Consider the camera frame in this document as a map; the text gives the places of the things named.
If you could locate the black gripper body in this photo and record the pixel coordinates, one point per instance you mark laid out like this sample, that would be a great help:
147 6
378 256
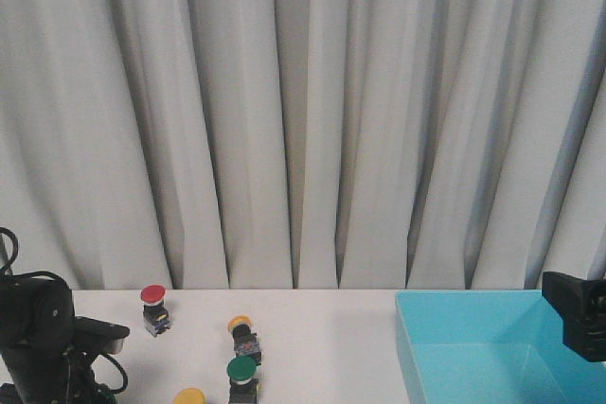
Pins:
581 306

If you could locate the yellow push button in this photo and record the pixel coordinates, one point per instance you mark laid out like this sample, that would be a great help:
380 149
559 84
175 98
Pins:
245 340
189 396

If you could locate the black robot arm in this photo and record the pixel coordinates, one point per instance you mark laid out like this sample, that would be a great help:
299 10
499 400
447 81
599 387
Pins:
37 318

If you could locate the light blue plastic box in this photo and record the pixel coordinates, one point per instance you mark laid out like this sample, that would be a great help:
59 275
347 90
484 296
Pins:
489 346

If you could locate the lying yellow push button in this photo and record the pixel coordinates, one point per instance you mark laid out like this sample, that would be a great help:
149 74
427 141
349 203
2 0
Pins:
245 340

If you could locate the upright green push button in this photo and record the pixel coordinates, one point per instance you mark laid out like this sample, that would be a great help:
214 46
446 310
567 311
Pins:
242 379

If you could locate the far red push button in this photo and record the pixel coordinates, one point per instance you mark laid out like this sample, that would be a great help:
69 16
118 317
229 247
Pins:
155 315

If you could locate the grey pleated curtain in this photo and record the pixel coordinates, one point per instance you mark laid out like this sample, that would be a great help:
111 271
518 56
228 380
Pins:
304 144

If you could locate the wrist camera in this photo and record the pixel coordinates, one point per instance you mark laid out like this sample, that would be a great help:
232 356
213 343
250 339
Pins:
95 337

